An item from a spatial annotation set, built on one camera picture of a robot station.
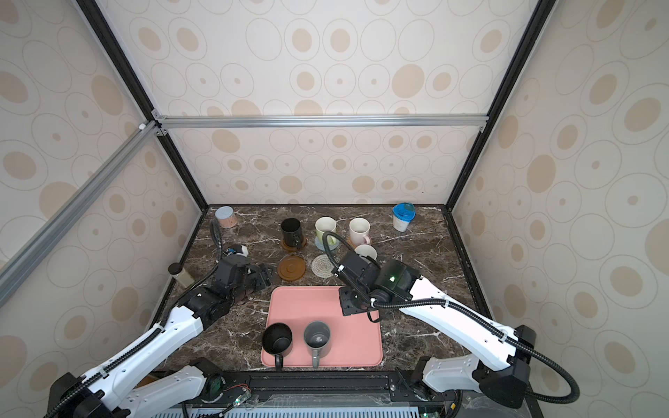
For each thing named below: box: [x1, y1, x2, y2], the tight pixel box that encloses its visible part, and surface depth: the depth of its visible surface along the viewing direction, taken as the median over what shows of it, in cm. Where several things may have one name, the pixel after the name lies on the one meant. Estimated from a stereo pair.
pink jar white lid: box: [214, 205, 238, 229], surface depth 112 cm
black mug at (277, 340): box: [262, 322, 293, 372], surface depth 77 cm
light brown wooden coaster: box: [277, 255, 306, 282], surface depth 100 cm
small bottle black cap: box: [167, 262, 195, 289], surface depth 91 cm
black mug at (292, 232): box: [280, 217, 303, 250], surface depth 102 cm
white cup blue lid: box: [391, 202, 417, 233], surface depth 108 cm
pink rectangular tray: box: [261, 285, 384, 367], surface depth 83 cm
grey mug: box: [304, 320, 332, 369], surface depth 76 cm
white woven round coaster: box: [310, 254, 335, 279], surface depth 101 cm
